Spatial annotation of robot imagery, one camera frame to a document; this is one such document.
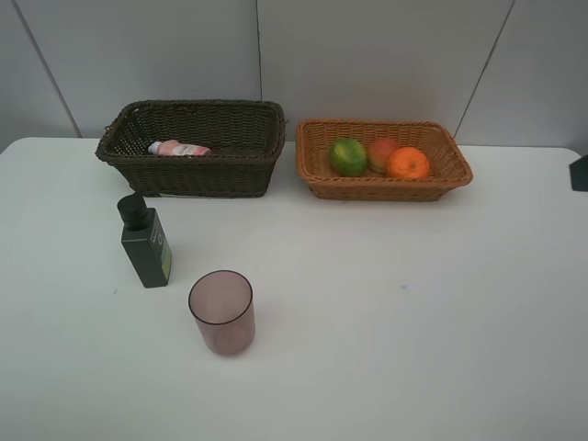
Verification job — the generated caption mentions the orange mandarin fruit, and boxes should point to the orange mandarin fruit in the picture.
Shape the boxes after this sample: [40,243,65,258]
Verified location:
[386,147,431,179]

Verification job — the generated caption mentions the tan wicker basket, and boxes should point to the tan wicker basket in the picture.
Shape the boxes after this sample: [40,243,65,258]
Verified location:
[296,119,473,201]

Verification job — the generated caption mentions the dark green pump bottle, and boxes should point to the dark green pump bottle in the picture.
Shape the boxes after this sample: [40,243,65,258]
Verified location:
[117,193,172,288]

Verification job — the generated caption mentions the translucent purple plastic cup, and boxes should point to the translucent purple plastic cup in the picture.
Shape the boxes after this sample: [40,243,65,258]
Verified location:
[188,270,255,356]

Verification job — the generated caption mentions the red-orange peach fruit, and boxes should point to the red-orange peach fruit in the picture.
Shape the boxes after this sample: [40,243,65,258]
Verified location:
[367,138,401,174]

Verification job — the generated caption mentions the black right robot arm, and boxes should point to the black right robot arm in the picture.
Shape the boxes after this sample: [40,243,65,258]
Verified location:
[569,155,588,192]

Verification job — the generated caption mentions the dark brown wicker basket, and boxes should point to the dark brown wicker basket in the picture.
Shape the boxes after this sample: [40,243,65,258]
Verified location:
[96,99,286,198]

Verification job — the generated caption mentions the pink squeeze bottle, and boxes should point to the pink squeeze bottle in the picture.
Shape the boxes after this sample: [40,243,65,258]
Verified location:
[148,140,211,157]

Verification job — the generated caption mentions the green lime fruit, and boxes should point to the green lime fruit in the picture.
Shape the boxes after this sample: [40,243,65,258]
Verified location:
[329,138,368,177]

